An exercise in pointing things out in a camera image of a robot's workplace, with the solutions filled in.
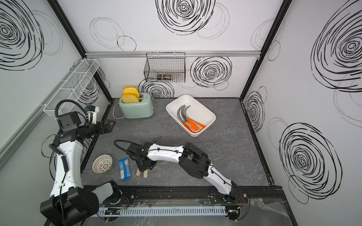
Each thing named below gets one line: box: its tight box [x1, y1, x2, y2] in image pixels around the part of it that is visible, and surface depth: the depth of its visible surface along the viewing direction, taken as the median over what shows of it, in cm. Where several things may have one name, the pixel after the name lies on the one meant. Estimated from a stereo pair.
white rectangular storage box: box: [165, 94, 217, 138], surface depth 109 cm
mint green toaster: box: [118, 92, 156, 119], surface depth 102 cm
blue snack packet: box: [117, 157, 132, 182], surface depth 84 cm
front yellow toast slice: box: [120, 93, 140, 104], surface depth 96 cm
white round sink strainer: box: [91, 153, 114, 175], surface depth 84 cm
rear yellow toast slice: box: [122, 86, 140, 95], surface depth 98 cm
